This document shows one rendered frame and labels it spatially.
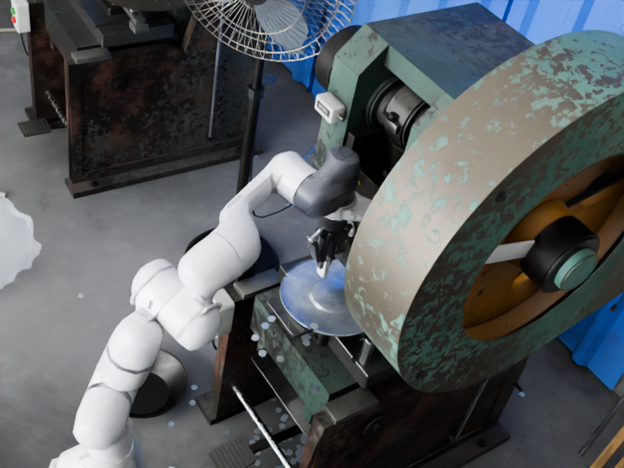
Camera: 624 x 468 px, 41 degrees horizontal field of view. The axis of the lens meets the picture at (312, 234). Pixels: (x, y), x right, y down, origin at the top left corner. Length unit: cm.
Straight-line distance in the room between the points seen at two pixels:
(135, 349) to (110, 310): 145
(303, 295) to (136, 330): 64
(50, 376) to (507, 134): 202
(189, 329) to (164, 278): 12
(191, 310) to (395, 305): 44
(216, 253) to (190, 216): 189
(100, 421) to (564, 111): 116
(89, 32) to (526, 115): 233
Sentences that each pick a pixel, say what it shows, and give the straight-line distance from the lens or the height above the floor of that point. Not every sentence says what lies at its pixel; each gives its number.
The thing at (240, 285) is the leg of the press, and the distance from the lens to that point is 244.
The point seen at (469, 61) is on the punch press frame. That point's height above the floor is 150.
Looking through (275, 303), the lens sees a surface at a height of 78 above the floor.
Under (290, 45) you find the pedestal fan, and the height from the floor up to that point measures 109.
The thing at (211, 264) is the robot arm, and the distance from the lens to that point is 169.
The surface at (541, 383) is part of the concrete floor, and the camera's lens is 336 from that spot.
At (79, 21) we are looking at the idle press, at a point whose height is 64.
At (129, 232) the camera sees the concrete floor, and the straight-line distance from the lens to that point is 350.
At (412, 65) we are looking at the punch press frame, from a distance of 187.
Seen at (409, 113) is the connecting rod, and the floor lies 140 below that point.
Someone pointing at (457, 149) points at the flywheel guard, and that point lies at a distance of 144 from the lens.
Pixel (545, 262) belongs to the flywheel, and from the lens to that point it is 169.
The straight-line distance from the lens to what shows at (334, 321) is 220.
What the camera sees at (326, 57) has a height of 137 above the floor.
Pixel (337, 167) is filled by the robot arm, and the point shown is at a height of 129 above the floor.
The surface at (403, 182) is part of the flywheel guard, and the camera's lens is 148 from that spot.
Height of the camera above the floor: 242
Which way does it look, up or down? 42 degrees down
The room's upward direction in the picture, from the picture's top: 13 degrees clockwise
